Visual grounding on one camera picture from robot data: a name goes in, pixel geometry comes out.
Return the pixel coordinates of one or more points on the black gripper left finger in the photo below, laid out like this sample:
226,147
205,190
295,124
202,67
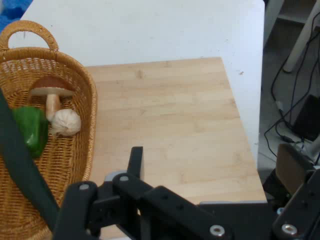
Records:
155,210

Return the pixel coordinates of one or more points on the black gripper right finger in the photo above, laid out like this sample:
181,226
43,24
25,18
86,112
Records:
300,205

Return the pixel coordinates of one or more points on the dark green toy cucumber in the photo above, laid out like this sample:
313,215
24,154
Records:
17,160

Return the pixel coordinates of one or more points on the black power adapter box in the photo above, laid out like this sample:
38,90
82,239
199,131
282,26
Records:
308,117

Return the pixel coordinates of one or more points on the light wooden cutting board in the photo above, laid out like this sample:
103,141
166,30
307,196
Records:
170,120

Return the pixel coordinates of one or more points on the woven wicker basket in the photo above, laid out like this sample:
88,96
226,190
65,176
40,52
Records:
75,155

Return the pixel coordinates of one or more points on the white toy garlic bulb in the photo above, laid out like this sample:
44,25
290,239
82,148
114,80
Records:
66,122

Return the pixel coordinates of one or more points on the green toy bell pepper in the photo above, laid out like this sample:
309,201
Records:
32,130

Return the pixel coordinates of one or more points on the brown cap toy mushroom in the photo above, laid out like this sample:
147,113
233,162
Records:
53,88

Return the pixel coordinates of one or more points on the white slanted furniture leg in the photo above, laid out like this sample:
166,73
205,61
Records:
301,40

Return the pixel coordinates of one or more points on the white furniture frame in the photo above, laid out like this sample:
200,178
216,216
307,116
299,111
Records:
272,17

